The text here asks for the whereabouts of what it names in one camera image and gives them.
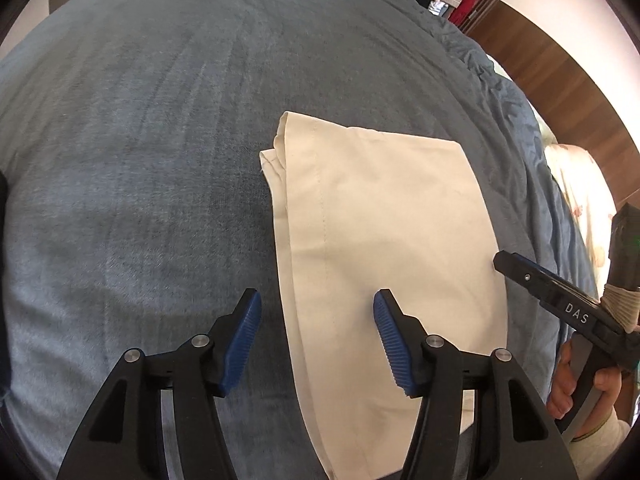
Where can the blue bed cover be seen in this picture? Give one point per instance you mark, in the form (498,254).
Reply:
(137,212)

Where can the wooden headboard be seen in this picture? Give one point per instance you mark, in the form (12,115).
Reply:
(570,102)

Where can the floral cream pillow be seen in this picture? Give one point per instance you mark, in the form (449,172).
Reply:
(591,203)

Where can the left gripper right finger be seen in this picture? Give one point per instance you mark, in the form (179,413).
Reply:
(513,437)

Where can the beige pants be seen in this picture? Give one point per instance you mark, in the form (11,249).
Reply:
(356,211)

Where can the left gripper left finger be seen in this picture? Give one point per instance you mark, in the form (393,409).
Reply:
(121,435)

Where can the right forearm beige sleeve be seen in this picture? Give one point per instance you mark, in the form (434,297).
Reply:
(591,453)

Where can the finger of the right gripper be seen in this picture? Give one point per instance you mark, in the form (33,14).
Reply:
(541,283)

